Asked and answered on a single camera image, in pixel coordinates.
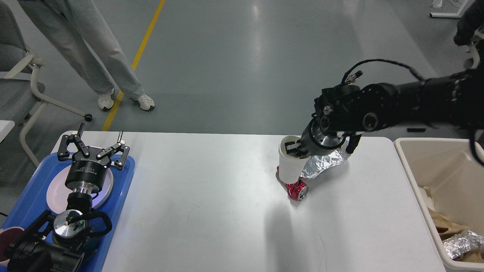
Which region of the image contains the foil bowl with paper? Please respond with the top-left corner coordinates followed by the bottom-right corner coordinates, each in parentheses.
top-left (442, 230), bottom-right (484, 260)

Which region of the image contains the grey office chair left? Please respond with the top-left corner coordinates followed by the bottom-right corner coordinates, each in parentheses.
top-left (0, 2), bottom-right (92, 167)

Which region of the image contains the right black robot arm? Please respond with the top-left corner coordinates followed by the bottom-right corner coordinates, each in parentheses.
top-left (282, 62), bottom-right (483, 165)

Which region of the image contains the pink mug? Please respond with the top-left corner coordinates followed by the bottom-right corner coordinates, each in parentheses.
top-left (0, 227), bottom-right (25, 266)

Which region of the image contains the crushed red soda can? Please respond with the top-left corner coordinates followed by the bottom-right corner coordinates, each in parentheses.
top-left (276, 166), bottom-right (309, 202)

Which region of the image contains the person in grey trousers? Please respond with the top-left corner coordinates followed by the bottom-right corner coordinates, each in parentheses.
top-left (19, 0), bottom-right (155, 111)

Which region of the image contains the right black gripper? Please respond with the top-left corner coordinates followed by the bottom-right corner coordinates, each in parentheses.
top-left (284, 119), bottom-right (346, 158)

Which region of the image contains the aluminium foil sheet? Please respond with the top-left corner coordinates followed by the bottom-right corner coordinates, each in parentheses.
top-left (299, 148), bottom-right (351, 179)

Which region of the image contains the blue plastic tray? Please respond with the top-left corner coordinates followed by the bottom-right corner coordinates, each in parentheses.
top-left (0, 153), bottom-right (135, 272)

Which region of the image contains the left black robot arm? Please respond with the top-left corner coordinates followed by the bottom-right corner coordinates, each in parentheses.
top-left (1, 125), bottom-right (135, 272)

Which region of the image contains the white paper cup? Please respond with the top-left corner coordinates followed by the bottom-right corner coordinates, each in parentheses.
top-left (278, 135), bottom-right (309, 184)

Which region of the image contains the brown paper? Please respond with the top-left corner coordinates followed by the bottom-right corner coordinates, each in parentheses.
top-left (427, 208), bottom-right (470, 241)

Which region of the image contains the white table leg far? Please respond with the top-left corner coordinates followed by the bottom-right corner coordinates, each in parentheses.
top-left (429, 0), bottom-right (473, 19)

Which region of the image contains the beige plastic bin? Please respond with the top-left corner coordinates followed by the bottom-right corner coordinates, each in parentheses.
top-left (394, 138), bottom-right (484, 272)

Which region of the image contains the pink plate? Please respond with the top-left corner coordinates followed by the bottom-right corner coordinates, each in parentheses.
top-left (46, 165), bottom-right (113, 214)

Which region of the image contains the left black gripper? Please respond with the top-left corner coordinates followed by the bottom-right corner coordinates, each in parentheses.
top-left (57, 124), bottom-right (130, 194)

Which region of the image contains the white office chair right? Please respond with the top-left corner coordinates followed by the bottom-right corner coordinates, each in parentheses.
top-left (464, 28), bottom-right (484, 70)

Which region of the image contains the white side table corner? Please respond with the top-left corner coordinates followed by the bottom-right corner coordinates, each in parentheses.
top-left (0, 119), bottom-right (15, 142)

